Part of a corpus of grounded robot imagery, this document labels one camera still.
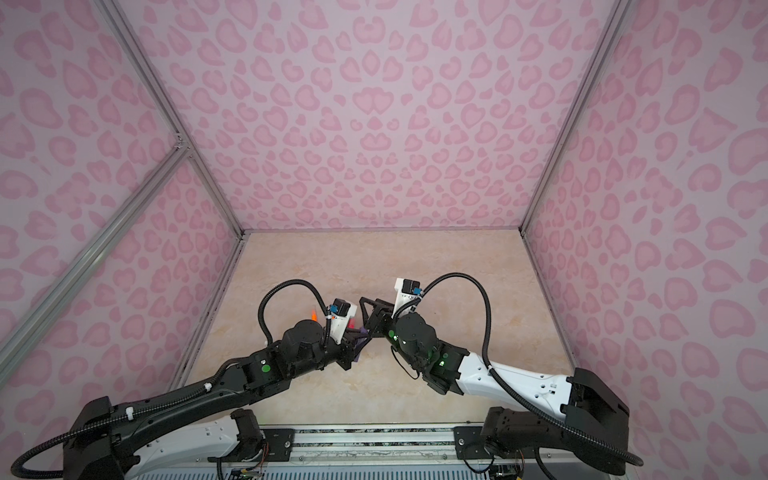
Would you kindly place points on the purple marker pen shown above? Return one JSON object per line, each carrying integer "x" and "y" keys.
{"x": 358, "y": 348}

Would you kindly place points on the aluminium corner frame post left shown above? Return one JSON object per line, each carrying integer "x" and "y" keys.
{"x": 126, "y": 36}

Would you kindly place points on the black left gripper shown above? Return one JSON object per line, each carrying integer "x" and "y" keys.
{"x": 348, "y": 347}

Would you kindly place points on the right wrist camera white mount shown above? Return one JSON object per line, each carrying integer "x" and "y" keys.
{"x": 408, "y": 296}

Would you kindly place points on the aluminium corner frame post right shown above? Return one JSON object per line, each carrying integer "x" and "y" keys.
{"x": 620, "y": 14}

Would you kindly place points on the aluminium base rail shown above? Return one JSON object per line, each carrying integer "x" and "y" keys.
{"x": 385, "y": 451}

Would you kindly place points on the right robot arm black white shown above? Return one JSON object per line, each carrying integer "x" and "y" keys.
{"x": 577, "y": 413}

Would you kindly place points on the aluminium corner frame post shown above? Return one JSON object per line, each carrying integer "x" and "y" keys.
{"x": 126, "y": 36}
{"x": 620, "y": 14}

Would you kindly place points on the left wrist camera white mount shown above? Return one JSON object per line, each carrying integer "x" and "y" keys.
{"x": 340, "y": 314}

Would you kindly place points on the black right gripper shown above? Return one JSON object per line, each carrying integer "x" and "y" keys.
{"x": 381, "y": 313}

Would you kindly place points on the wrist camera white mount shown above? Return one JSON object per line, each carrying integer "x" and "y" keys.
{"x": 340, "y": 314}
{"x": 408, "y": 296}

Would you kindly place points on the aluminium diagonal frame bar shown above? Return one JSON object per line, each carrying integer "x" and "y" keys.
{"x": 36, "y": 323}

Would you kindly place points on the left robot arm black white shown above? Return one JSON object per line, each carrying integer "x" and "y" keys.
{"x": 210, "y": 419}

